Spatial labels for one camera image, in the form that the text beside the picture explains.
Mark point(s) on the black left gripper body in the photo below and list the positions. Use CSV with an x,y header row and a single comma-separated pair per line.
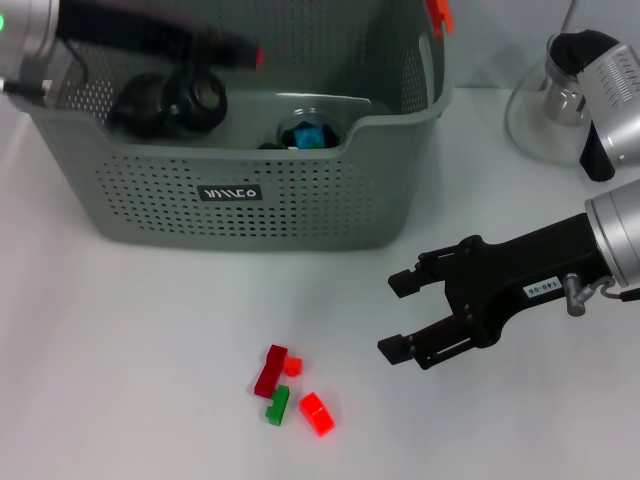
x,y
125,27

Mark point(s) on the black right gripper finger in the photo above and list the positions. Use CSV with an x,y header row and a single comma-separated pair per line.
x,y
420,275
430,345

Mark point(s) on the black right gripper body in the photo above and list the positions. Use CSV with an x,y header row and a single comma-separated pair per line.
x,y
525,280

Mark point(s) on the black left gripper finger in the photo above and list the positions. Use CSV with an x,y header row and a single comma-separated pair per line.
x,y
225,50

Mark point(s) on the bright red small brick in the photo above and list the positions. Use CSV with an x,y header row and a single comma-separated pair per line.
x,y
294,366
259,55

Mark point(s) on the glass teacup black sleeve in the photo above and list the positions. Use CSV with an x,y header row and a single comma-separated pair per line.
x,y
200,100
310,117

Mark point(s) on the blue square toy plate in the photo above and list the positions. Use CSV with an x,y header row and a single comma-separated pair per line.
x,y
305,137

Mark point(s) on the orange red slope brick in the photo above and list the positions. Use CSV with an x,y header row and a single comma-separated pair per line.
x,y
317,415

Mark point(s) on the dark red long brick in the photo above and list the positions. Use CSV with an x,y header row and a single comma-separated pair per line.
x,y
270,372

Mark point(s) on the green toy brick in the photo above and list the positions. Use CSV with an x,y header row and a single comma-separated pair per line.
x,y
277,406

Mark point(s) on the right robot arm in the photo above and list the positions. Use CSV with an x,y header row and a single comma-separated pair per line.
x,y
617,235

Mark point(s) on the grey perforated storage basket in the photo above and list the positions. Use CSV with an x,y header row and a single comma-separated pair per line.
x,y
300,200

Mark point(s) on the black clay teapot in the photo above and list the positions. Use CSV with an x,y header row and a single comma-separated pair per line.
x,y
137,107

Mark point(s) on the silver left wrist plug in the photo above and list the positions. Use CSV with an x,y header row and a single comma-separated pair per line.
x,y
25,87

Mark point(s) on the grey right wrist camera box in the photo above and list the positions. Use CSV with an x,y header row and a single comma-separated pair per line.
x,y
615,100

